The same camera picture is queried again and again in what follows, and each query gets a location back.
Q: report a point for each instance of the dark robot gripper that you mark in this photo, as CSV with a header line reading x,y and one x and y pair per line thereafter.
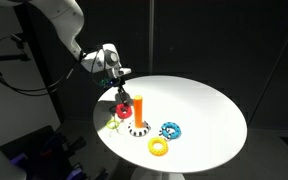
x,y
119,81

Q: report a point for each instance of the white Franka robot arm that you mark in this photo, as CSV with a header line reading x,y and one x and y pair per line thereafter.
x,y
60,20

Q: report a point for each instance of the black clamp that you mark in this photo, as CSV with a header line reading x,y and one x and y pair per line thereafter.
x,y
75,143

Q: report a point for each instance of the grey vertical pole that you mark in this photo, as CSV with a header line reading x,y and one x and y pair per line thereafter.
x,y
151,33

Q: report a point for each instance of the black mounting plate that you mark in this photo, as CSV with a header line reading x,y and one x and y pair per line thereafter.
x,y
34,143

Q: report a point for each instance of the white table pedestal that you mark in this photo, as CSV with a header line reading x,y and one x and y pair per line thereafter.
x,y
157,175

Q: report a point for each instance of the black camera stand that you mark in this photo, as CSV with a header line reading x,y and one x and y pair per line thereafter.
x,y
17,41

